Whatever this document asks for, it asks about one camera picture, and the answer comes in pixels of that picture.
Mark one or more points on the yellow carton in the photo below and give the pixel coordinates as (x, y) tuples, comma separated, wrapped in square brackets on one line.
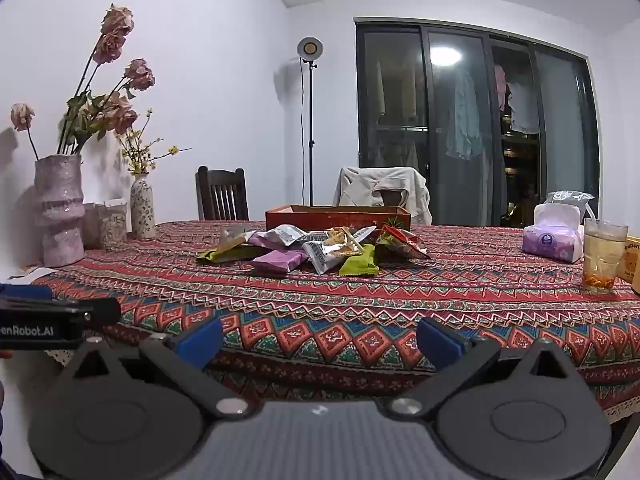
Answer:
[(631, 262)]

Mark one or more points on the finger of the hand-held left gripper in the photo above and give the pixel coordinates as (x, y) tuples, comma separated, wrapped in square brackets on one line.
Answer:
[(25, 291), (105, 312)]

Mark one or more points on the dried pink rose bouquet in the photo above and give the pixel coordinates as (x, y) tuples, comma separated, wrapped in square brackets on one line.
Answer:
[(112, 42)]

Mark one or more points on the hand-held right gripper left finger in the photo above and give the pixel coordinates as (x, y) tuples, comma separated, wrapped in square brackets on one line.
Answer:
[(202, 341)]

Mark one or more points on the pink hanging garment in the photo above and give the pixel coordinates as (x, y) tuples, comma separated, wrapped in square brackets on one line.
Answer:
[(501, 87)]

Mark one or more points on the yellow flower sprigs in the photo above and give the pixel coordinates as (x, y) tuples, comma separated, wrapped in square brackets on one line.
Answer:
[(140, 152)]

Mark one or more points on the large pink ceramic vase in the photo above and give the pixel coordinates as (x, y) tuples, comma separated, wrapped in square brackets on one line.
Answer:
[(60, 210)]

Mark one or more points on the glass jar with white lid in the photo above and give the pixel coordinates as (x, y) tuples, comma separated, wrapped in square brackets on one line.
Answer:
[(114, 225)]

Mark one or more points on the grey plastic bag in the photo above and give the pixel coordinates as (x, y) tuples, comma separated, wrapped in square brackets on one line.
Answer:
[(570, 197)]

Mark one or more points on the white paper sheet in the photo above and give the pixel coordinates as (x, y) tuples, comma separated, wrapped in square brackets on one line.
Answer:
[(32, 274)]

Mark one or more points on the jacket-draped wooden chair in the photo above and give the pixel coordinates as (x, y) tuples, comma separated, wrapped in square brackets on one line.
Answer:
[(389, 197)]

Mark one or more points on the orange cardboard box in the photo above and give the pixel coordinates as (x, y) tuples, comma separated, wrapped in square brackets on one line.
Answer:
[(330, 219)]

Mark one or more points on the purple white tissue pack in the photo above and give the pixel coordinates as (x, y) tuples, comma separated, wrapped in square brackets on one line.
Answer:
[(550, 240)]

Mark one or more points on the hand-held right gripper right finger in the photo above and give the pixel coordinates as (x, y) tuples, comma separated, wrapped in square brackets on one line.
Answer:
[(440, 342)]

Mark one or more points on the dark wooden chair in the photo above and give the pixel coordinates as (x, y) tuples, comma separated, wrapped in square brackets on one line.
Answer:
[(222, 195)]

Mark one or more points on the small floral ceramic vase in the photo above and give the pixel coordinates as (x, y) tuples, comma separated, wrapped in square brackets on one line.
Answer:
[(143, 207)]

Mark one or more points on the black light stand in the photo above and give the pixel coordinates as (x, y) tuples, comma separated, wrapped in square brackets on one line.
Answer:
[(310, 110)]

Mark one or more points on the pale blue hanging garment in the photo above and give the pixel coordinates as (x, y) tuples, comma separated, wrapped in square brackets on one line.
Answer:
[(465, 125)]

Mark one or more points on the chair with beige jacket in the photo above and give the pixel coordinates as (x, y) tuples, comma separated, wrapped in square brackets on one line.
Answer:
[(360, 185)]

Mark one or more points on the clear plastic packet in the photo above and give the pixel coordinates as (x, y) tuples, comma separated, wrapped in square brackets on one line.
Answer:
[(232, 234)]

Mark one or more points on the white hanging garment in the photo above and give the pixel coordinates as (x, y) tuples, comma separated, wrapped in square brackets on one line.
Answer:
[(524, 110)]

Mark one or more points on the sliding glass door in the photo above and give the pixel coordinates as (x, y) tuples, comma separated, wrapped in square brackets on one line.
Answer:
[(400, 110)]

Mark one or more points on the glass cup with drink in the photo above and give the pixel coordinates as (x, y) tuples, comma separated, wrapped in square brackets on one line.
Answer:
[(604, 255)]

